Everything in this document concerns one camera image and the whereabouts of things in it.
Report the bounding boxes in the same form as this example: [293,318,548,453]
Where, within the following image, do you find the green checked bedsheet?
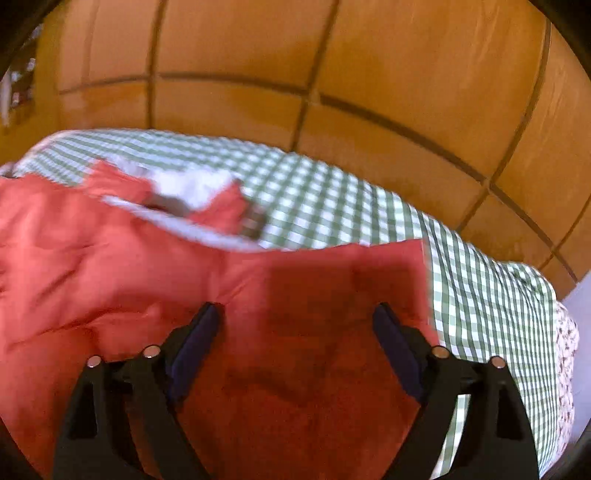
[0,129,563,480]

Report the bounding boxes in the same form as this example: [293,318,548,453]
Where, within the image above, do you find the wooden wardrobe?
[32,0,591,303]

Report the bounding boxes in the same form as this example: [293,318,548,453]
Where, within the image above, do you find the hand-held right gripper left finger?
[52,302,223,480]

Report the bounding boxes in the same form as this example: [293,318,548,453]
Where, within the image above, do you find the floral quilt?
[551,300,581,460]

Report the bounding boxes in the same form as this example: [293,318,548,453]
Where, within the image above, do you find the wooden shelf unit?
[0,34,40,137]

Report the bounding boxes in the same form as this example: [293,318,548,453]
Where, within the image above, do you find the red puffer jacket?
[0,159,440,480]

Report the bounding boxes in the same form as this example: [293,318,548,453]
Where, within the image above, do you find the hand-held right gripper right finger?
[372,302,541,480]

